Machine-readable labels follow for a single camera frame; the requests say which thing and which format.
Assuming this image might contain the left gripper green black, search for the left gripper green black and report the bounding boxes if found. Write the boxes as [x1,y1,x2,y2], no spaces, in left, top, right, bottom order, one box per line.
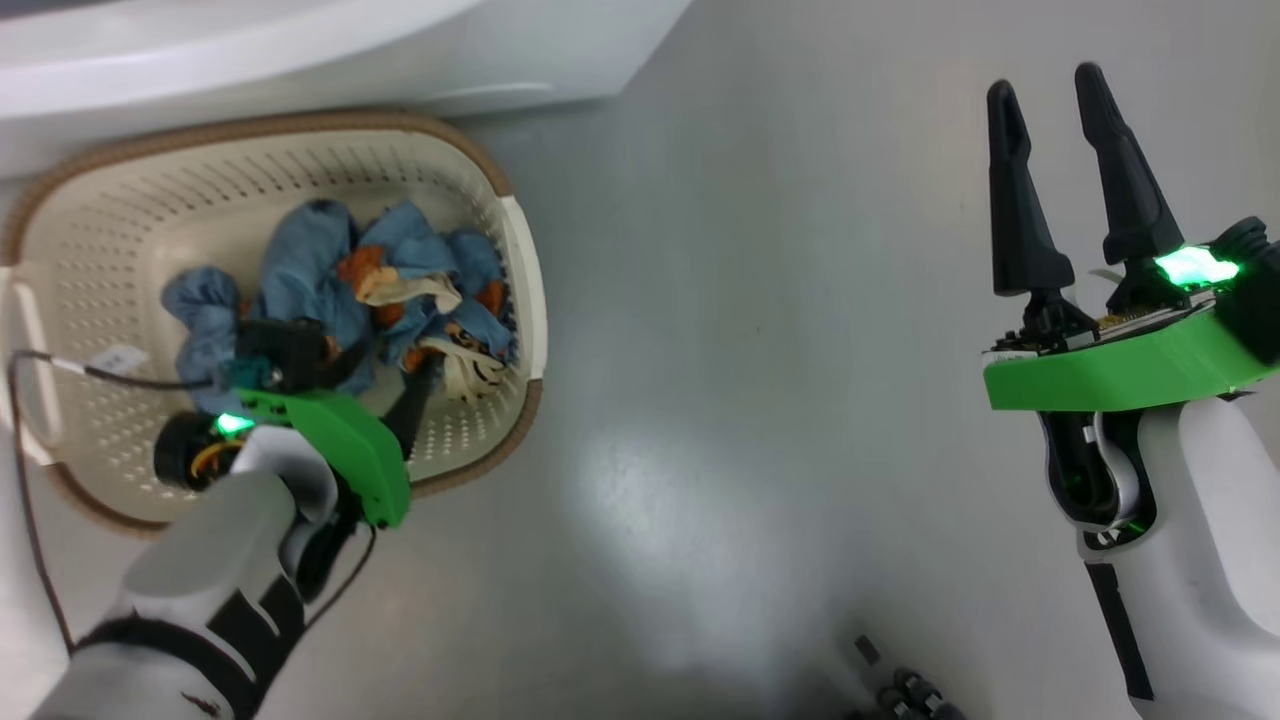
[220,317,442,530]

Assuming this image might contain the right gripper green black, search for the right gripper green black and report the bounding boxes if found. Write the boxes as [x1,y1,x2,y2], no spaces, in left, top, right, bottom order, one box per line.
[982,62,1280,414]

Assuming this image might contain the cream perforated laundry basket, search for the cream perforated laundry basket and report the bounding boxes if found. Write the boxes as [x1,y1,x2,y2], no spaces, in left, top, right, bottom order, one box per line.
[0,108,549,533]

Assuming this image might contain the white front-load washing machine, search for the white front-load washing machine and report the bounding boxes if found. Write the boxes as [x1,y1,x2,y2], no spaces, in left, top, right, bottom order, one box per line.
[0,0,693,183]

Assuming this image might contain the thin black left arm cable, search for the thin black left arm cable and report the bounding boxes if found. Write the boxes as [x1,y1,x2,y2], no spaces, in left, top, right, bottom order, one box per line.
[8,343,219,653]

